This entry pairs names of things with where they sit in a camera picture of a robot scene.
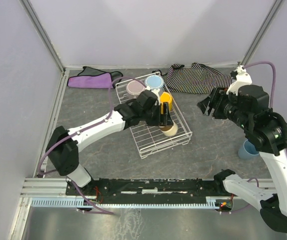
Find metal steel cup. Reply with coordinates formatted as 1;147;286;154
158;122;178;137

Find blue plastic cup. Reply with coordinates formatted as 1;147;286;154
237;140;259;160

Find white wire dish rack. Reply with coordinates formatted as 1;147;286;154
115;72;193;159

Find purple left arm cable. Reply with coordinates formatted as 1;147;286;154
37;76;147;215

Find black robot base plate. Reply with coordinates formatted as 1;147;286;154
65;178;231;205

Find lilac textured mug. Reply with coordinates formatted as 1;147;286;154
126;80;146;99

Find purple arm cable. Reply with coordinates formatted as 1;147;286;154
218;61;287;216
37;76;147;215

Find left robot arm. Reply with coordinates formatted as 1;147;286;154
45;90;178;188

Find yellow plastic cup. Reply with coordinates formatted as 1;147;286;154
160;91;173;114

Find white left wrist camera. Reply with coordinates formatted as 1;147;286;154
150;88;164;98

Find purple microfiber cloth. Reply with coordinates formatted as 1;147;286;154
67;66;124;89

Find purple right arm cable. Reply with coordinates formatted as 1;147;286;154
218;61;287;216

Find light blue textured mug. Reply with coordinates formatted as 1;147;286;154
144;75;164;90

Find light blue cable duct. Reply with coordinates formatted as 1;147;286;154
30;196;232;210

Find striped cloth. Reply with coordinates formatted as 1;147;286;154
160;62;233;95

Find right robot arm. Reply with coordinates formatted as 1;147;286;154
197;85;287;234

